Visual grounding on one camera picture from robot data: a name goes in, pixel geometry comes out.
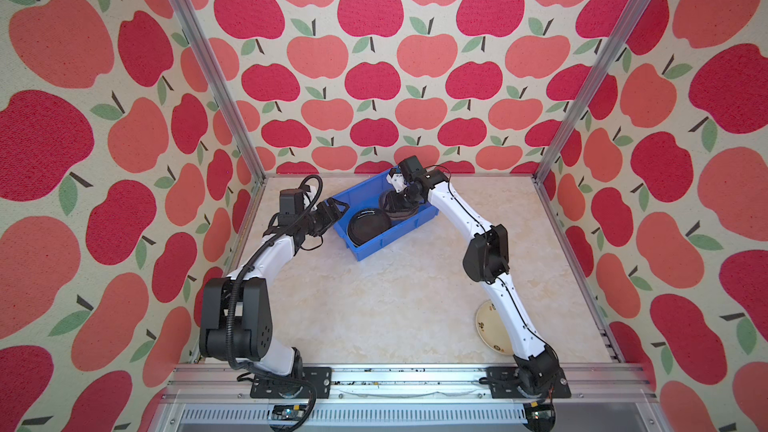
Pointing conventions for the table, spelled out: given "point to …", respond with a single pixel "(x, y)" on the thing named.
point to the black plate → (366, 223)
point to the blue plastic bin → (369, 197)
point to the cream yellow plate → (491, 330)
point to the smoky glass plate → (396, 207)
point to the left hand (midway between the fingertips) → (347, 212)
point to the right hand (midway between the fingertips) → (393, 206)
